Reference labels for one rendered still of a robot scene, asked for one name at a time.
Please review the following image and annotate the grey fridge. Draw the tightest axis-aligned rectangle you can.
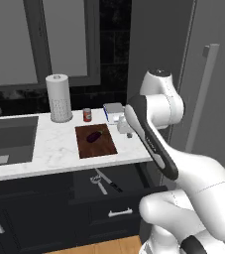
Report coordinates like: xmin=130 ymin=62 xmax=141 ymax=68
xmin=126 ymin=0 xmax=225 ymax=187

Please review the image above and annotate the brown wooden cutting board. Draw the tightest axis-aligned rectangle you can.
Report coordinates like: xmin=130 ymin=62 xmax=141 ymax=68
xmin=74 ymin=123 xmax=119 ymax=160

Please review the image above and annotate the black handled knife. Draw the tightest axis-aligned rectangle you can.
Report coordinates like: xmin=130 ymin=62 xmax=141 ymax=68
xmin=94 ymin=167 xmax=125 ymax=194

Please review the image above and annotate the black cupboard door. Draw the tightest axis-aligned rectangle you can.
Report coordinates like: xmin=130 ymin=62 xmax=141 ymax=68
xmin=0 ymin=180 xmax=76 ymax=254

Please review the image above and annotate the purple eggplant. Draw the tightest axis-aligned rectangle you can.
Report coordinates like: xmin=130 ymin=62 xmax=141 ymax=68
xmin=85 ymin=130 xmax=104 ymax=144

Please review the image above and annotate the silver drawer handle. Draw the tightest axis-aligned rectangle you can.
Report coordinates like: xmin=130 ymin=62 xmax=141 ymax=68
xmin=107 ymin=206 xmax=134 ymax=219

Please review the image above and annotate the grey fridge handle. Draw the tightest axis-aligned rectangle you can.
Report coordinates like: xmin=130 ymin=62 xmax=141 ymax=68
xmin=184 ymin=43 xmax=221 ymax=155

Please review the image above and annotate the red can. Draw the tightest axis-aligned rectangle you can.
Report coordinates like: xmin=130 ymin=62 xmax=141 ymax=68
xmin=82 ymin=107 xmax=93 ymax=123

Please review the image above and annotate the white paper towel roll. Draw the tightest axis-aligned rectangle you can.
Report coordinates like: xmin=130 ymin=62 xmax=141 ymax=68
xmin=45 ymin=73 xmax=74 ymax=124

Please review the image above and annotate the silver peeler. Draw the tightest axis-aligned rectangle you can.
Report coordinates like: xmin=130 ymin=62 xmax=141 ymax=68
xmin=89 ymin=175 xmax=109 ymax=195

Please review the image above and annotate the black open drawer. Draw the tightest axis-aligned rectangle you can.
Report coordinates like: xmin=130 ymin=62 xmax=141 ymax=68
xmin=66 ymin=162 xmax=169 ymax=246

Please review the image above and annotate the dark grey sink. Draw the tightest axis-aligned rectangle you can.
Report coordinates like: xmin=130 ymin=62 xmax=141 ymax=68
xmin=0 ymin=115 xmax=40 ymax=169

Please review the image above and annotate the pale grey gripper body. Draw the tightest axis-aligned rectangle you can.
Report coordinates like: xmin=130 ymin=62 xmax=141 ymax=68
xmin=116 ymin=116 xmax=134 ymax=135

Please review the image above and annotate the grey framed window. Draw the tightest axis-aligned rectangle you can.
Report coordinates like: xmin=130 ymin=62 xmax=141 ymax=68
xmin=0 ymin=0 xmax=102 ymax=94

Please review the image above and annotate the grey blue box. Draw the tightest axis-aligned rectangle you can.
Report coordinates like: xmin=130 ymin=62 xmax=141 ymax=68
xmin=102 ymin=101 xmax=126 ymax=125

